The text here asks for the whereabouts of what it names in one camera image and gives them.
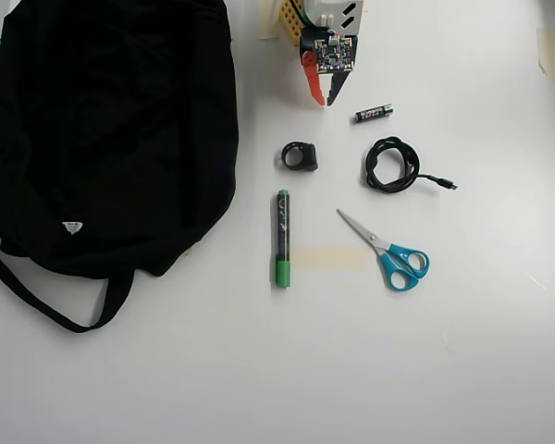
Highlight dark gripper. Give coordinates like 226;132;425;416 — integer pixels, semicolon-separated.
299;28;360;107

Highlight green and black marker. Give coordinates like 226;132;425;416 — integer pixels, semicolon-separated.
271;188;293;289

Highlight black fabric bag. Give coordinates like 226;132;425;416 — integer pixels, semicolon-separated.
0;0;241;335

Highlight black aa battery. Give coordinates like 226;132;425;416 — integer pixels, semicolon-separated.
352;104;393;125

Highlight yellow perforated base block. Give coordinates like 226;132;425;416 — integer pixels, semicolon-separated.
278;0;304;47

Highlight beige masking tape strip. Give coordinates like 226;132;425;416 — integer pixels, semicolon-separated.
289;246;368;272
536;28;555;83

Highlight bare camera circuit board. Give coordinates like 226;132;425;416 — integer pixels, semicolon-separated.
313;36;355;75

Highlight black plastic ring clip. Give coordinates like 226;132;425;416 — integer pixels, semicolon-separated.
279;141;318;172

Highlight black coiled usb cable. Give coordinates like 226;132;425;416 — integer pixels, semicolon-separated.
363;135;459;194

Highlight blue handled scissors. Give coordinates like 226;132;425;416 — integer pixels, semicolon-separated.
336;208;431;292

